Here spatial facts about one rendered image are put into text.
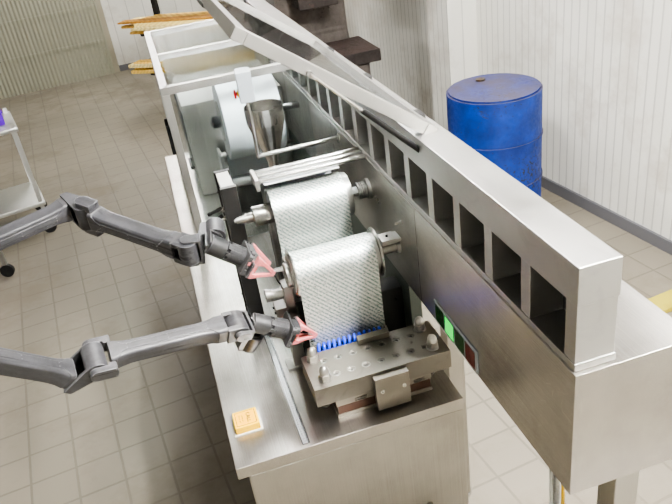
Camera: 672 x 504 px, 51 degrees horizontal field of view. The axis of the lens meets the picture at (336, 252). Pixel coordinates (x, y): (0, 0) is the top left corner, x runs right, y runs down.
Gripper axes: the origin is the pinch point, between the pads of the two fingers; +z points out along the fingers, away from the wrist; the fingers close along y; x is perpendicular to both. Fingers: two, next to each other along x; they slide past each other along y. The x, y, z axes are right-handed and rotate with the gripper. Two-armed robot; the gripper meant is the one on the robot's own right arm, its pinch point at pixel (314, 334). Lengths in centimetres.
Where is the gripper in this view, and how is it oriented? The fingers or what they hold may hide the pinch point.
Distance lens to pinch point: 207.5
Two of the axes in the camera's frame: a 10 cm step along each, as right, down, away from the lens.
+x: 3.7, -8.7, -3.3
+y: 2.8, 4.4, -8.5
